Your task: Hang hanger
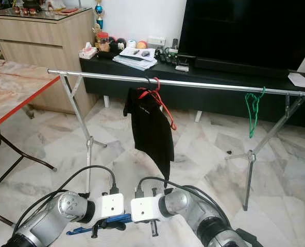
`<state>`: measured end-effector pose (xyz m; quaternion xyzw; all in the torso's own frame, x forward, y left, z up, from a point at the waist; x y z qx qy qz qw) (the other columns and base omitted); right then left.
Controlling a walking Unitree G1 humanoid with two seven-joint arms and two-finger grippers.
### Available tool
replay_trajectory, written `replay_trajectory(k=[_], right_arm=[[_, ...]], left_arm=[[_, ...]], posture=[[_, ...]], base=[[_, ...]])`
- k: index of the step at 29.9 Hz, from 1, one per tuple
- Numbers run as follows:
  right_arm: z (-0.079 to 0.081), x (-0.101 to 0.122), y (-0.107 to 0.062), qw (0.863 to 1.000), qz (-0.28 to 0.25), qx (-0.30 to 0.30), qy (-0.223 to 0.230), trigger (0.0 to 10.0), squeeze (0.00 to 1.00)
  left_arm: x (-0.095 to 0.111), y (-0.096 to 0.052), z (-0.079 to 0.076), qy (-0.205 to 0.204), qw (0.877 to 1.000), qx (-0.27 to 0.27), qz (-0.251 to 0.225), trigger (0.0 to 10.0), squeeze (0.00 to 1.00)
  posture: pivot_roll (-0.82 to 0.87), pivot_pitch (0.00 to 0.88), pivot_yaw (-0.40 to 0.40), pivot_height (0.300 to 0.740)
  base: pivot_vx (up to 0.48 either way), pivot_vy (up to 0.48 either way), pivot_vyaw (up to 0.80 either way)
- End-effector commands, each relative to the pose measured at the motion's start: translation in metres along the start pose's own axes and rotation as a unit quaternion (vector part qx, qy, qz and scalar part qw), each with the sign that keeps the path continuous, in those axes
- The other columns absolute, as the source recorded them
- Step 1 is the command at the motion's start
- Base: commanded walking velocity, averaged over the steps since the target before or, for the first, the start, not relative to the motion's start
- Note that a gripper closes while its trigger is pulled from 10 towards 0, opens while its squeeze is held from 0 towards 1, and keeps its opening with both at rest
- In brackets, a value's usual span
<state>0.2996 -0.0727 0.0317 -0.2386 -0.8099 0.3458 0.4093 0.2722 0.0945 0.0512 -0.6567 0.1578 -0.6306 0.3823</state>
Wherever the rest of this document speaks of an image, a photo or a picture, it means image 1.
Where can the blue plastic hanger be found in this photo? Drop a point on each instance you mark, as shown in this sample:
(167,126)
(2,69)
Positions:
(119,219)

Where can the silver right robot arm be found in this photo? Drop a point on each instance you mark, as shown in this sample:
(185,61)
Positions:
(186,205)

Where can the red plastic hanger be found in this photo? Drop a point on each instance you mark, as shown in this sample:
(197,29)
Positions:
(168,114)

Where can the green plastic hanger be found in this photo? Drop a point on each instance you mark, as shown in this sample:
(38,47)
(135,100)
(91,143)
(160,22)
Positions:
(253,131)

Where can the black shirt white print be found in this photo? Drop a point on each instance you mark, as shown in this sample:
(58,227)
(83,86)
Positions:
(150,126)

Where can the black TV console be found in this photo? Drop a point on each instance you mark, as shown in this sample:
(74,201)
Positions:
(214,103)

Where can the silver clothes rack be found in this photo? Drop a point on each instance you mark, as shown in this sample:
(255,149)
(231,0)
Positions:
(214,86)

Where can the stack of white papers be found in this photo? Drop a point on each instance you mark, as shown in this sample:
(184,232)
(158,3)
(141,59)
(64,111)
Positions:
(132,62)

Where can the small dark media box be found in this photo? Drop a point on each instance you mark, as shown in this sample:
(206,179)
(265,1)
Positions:
(184,63)

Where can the marble folding table red edge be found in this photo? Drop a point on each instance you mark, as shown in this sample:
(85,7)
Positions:
(5,87)

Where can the pink tissue box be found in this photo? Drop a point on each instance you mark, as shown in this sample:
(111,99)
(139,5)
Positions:
(88,52)

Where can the orange ball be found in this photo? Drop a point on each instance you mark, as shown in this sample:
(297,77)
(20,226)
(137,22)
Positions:
(141,45)

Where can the black soundbar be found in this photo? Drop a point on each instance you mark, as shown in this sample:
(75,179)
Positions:
(245,67)

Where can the jar with red lid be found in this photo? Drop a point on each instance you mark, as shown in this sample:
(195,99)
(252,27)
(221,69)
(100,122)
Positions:
(102,42)

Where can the light wooden cabinet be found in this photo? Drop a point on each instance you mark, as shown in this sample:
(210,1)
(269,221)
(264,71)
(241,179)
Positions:
(39,41)

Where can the white paper sheet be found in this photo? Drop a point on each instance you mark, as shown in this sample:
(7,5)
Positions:
(302,80)

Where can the black flat television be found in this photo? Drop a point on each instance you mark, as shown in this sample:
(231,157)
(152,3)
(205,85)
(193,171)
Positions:
(240,31)

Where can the blue gold trophy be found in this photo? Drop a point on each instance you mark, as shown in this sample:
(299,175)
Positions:
(99,9)

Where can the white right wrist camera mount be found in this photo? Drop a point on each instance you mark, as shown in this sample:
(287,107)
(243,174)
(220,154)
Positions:
(146,209)

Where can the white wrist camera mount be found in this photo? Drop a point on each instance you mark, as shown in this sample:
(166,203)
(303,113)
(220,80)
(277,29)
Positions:
(108,207)
(146,209)

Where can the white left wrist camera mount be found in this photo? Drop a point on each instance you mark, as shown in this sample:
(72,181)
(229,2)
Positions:
(108,207)

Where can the white wall socket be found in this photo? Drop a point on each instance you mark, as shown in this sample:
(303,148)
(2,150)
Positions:
(156,41)

